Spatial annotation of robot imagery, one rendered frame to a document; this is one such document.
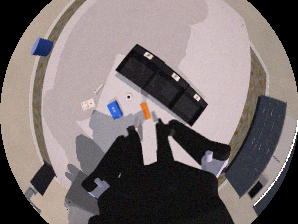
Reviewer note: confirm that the small blue block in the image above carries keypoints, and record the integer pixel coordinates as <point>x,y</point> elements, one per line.
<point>115,110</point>

